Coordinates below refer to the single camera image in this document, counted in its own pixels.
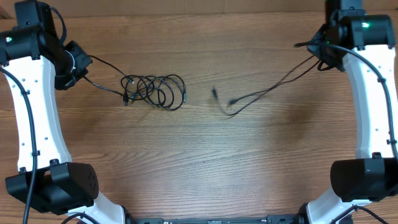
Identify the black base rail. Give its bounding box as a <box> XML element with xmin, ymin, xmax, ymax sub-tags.
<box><xmin>127</xmin><ymin>214</ymin><xmax>306</xmax><ymax>224</ymax></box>

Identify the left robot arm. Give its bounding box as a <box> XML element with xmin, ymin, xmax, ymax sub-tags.
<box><xmin>1</xmin><ymin>1</ymin><xmax>132</xmax><ymax>223</ymax></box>

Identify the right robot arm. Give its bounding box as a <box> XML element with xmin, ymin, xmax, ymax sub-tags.
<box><xmin>287</xmin><ymin>0</ymin><xmax>397</xmax><ymax>223</ymax></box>

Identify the black usb cable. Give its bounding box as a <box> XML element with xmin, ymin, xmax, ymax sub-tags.
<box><xmin>82</xmin><ymin>55</ymin><xmax>187</xmax><ymax>112</ymax></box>
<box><xmin>211</xmin><ymin>55</ymin><xmax>334</xmax><ymax>118</ymax></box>

